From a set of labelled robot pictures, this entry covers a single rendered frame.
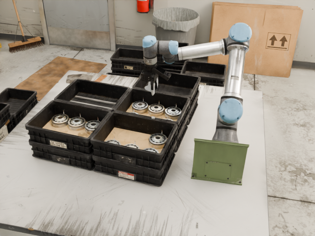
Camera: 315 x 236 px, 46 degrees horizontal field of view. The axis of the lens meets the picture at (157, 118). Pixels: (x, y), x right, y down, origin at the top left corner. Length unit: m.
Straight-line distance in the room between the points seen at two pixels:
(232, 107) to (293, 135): 1.94
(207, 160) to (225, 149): 0.12
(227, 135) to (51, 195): 0.97
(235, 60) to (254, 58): 2.80
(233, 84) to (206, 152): 0.38
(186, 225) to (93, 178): 0.58
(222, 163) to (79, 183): 0.77
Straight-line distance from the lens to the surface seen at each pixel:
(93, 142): 1.95
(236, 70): 1.97
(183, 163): 2.14
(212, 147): 1.90
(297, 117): 4.07
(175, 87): 2.62
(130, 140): 2.09
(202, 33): 4.97
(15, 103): 3.49
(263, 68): 4.80
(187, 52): 2.13
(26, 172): 2.19
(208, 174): 2.01
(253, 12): 4.69
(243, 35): 2.01
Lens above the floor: 2.09
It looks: 34 degrees down
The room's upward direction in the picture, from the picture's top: 1 degrees clockwise
